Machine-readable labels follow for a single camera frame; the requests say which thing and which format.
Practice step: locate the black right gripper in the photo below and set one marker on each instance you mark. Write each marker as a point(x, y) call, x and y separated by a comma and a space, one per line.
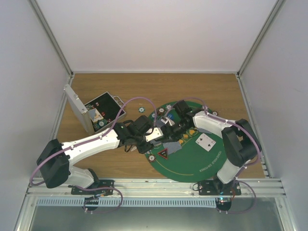
point(167, 127)

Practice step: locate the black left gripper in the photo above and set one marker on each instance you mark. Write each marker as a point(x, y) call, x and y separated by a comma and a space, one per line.
point(143, 149)

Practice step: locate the blue playing card deck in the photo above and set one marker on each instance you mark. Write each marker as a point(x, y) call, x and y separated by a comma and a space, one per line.
point(155, 143)

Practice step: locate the black red triangular all-in button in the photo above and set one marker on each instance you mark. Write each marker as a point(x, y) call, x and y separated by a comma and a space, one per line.
point(163, 153)

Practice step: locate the blue orange 10 chip stack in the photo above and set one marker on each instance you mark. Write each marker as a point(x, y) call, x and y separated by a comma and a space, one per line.
point(168, 107)

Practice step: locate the face-up black clubs card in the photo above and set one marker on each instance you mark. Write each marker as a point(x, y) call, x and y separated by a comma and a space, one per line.
point(205, 142)

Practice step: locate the blue green 50 chip stack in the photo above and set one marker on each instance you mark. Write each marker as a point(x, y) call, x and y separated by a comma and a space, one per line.
point(141, 110)

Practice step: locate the blue small blind button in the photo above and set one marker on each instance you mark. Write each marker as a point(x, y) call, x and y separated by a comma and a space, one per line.
point(170, 115)

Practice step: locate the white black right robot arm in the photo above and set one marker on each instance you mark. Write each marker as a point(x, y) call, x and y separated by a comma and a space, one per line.
point(242, 148)

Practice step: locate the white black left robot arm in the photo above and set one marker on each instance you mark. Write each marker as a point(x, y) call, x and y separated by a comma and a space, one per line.
point(57, 161)

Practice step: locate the round green poker mat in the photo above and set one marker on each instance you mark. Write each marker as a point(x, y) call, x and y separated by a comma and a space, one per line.
point(191, 163)

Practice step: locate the chip stack inside case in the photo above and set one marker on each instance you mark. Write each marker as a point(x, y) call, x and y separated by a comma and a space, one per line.
point(101, 123)

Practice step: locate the silver aluminium poker case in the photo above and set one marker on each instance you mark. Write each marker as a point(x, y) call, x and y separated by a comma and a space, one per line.
point(105, 106)

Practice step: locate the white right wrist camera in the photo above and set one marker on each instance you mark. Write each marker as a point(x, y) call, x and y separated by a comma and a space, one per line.
point(167, 121)

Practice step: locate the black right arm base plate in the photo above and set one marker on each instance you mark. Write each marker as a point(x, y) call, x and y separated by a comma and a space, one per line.
point(217, 188)

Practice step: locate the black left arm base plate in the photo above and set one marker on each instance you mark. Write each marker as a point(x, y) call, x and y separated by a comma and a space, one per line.
point(92, 189)

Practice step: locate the grey slotted cable duct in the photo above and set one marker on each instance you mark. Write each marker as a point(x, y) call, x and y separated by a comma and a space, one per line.
point(128, 202)

